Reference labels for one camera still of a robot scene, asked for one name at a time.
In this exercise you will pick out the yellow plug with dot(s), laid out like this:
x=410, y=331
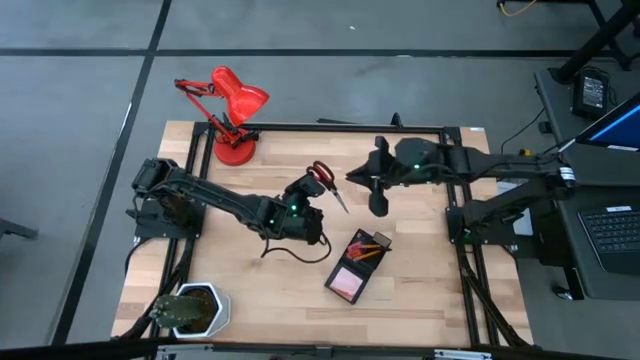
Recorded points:
x=524, y=151

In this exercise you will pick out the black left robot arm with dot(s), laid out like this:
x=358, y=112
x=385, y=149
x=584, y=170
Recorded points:
x=225, y=202

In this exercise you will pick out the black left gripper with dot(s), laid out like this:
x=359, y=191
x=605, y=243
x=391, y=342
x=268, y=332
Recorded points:
x=302, y=189

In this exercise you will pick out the black tripod stand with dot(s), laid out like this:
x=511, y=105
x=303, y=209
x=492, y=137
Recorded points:
x=595, y=40

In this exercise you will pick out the yellow pencil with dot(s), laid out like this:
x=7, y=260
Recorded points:
x=371, y=255
x=372, y=246

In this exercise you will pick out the white paper sheet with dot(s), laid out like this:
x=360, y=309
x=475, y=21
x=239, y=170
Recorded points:
x=522, y=227

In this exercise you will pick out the black side desk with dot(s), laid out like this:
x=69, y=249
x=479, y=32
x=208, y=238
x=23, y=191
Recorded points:
x=570, y=280

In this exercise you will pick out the black mesh desk organizer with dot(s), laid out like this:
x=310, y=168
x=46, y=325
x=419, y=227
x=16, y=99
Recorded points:
x=362, y=267

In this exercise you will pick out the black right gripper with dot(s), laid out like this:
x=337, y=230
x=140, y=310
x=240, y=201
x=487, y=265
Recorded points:
x=382, y=172

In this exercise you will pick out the white hexagonal plant pot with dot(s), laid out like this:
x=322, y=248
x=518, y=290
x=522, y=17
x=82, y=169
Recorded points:
x=224, y=307

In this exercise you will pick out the black floor stand foot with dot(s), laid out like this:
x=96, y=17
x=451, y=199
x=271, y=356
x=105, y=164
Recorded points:
x=15, y=229

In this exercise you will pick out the black power adapter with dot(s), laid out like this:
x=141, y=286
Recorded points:
x=592, y=92

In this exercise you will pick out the computer monitor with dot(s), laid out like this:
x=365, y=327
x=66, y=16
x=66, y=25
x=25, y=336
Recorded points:
x=617, y=127

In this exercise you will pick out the pink sticky note pad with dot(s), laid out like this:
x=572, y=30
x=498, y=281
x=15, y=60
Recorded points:
x=346, y=284

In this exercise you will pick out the black aluminium table frame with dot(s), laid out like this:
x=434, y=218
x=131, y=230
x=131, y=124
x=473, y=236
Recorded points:
x=350, y=128

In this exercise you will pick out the red and black scissors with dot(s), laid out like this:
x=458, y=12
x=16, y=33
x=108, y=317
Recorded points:
x=327, y=175

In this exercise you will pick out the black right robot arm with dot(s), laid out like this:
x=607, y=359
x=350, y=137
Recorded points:
x=500, y=165

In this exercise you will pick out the red desk lamp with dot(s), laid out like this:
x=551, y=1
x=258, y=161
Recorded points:
x=240, y=97

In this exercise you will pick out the green cactus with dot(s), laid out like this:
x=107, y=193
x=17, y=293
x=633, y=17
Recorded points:
x=177, y=310

